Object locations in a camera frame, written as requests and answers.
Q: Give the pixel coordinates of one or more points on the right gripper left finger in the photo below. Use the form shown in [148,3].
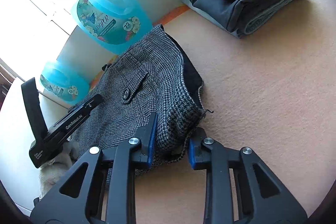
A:
[99,187]

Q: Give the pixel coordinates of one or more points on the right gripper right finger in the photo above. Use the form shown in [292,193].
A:
[240,187]

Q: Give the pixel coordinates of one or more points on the grey houndstooth pants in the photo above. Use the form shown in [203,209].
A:
[153,76]

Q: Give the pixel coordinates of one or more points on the left hand white glove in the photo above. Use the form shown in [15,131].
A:
[51,171]

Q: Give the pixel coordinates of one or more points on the large blue detergent bottle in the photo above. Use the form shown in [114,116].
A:
[114,24]

